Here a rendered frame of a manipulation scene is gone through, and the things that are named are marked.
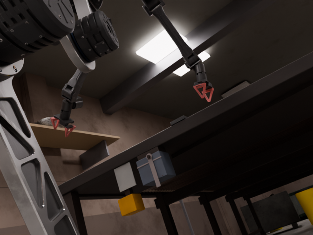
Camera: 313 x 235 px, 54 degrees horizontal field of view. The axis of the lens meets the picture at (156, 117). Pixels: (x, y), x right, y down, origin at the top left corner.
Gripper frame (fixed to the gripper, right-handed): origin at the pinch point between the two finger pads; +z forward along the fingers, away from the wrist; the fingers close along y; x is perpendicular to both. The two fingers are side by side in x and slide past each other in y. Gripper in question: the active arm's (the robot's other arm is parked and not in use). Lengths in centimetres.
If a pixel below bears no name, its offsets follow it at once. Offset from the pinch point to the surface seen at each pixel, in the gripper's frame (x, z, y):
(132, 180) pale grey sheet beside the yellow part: -35, 38, 29
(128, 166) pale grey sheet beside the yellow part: -36, 31, 29
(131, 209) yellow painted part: -35, 51, 33
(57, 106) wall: -265, -102, -148
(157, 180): -20, 40, 32
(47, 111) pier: -249, -83, -115
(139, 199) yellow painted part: -34, 47, 28
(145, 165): -25, 33, 32
